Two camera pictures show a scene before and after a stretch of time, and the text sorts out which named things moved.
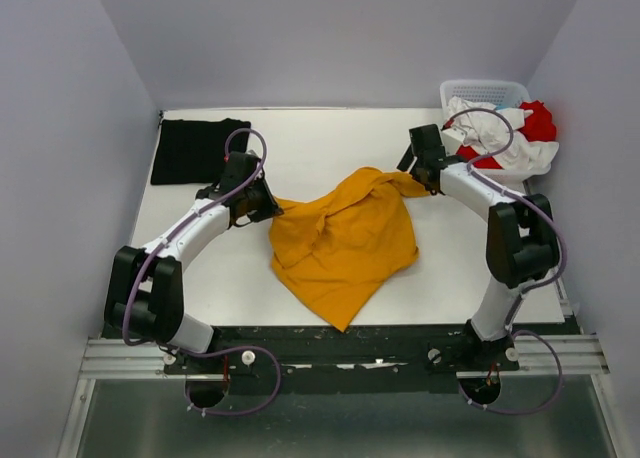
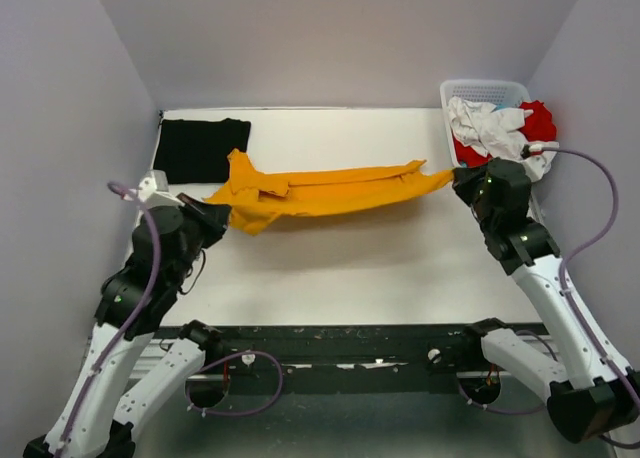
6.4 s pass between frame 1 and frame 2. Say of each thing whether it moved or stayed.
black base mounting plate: stayed
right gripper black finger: moved
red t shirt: stayed
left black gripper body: moved
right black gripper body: moved
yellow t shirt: moved
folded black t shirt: stayed
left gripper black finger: moved
